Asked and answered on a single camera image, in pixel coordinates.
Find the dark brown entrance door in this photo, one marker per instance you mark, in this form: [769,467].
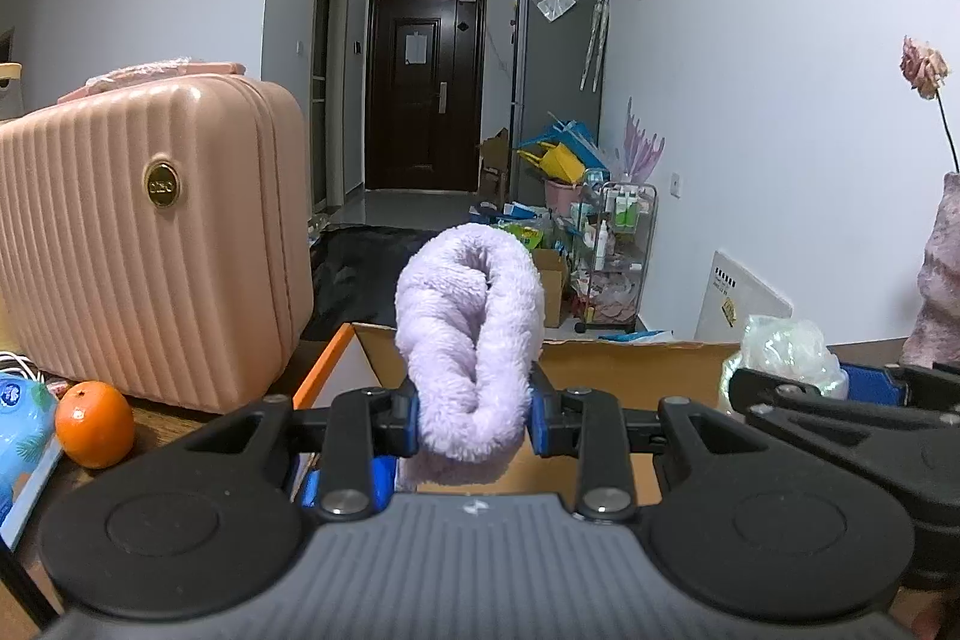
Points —
[424,123]

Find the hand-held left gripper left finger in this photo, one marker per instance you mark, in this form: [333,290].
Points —
[409,421]

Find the pink ribbed suitcase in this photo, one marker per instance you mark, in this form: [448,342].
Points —
[150,280]

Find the bunch of dried roses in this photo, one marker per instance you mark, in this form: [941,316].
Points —
[924,66]

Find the white folded umbrella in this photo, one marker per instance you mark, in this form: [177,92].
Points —
[602,36]
[591,40]

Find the white wall socket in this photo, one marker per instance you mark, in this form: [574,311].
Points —
[676,186]

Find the blue tissue pack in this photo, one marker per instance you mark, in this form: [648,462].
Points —
[22,437]

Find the pink bucket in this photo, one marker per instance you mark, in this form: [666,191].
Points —
[562,197]

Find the clear plastic bag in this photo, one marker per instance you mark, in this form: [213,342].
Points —
[787,351]

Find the blue and white floor packet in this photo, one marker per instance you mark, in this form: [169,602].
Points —
[637,336]

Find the white paper notice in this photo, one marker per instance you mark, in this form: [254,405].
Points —
[416,49]

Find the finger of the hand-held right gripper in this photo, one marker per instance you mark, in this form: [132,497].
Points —
[870,383]
[810,419]

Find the pink flat pouch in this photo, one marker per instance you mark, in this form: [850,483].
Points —
[150,74]

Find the lilac towel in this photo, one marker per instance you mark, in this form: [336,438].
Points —
[465,340]

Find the cardboard box with orange edge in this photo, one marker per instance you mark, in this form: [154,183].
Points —
[645,377]

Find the open brown carton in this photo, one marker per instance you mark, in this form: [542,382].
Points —
[493,171]

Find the dark floor mat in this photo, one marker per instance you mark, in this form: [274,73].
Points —
[360,280]

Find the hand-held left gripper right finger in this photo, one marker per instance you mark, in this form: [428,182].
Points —
[540,421]

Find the grey refrigerator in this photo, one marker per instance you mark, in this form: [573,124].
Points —
[555,108]

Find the orange fruit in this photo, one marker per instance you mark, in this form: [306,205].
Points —
[96,424]

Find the small open cardboard carton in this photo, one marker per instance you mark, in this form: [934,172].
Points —
[553,291]

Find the yellow thermos bottle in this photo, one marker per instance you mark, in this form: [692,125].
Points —
[9,74]

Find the white flat board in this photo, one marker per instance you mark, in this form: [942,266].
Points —
[739,299]

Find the interior door frame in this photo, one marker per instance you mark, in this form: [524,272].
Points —
[330,85]

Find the clear plastic sleeve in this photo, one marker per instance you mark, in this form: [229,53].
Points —
[556,3]

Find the mauve textured vase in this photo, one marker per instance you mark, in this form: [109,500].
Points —
[937,287]

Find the pile of colourful packets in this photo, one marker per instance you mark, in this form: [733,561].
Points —
[521,224]

